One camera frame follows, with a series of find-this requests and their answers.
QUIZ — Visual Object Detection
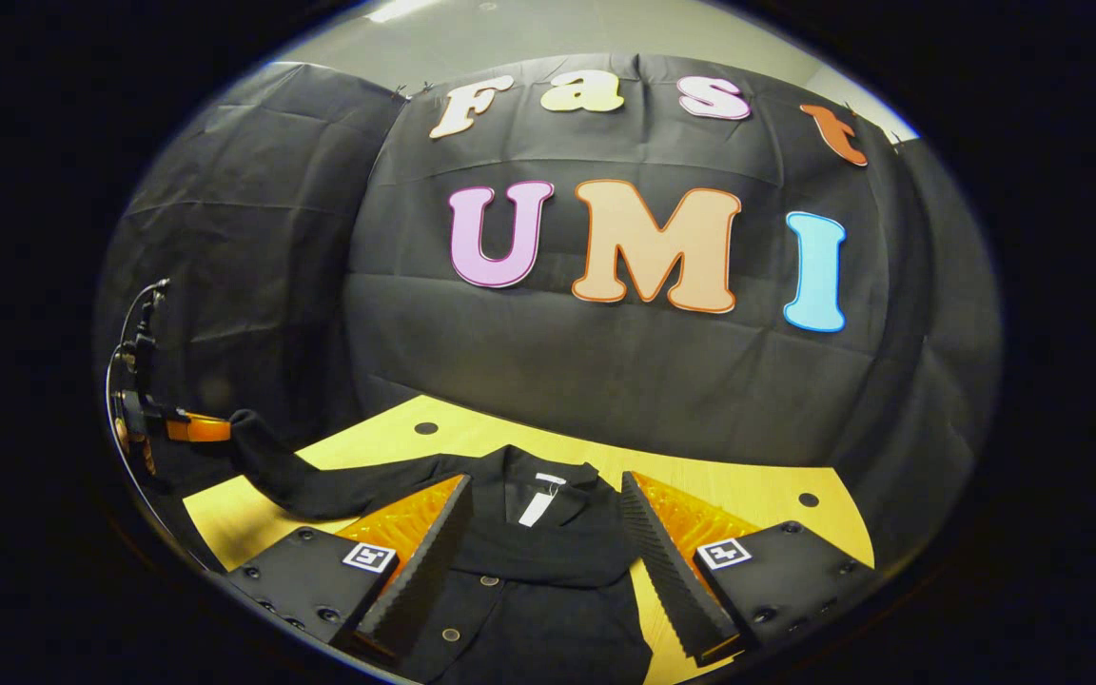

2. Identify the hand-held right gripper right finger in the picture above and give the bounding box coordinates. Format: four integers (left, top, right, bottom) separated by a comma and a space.
619, 469, 877, 667

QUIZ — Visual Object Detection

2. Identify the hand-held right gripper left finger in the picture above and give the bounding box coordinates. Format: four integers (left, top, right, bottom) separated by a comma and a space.
225, 473, 475, 667

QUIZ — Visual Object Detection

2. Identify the black buttoned jacket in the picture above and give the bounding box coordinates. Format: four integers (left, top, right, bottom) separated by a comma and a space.
229, 409, 654, 685

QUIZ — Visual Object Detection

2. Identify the black backdrop cloth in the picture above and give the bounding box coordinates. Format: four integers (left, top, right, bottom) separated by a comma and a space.
91, 52, 1004, 572

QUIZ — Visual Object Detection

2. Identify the ceiling light panel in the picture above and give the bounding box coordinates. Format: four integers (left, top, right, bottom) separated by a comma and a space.
362, 0, 444, 25

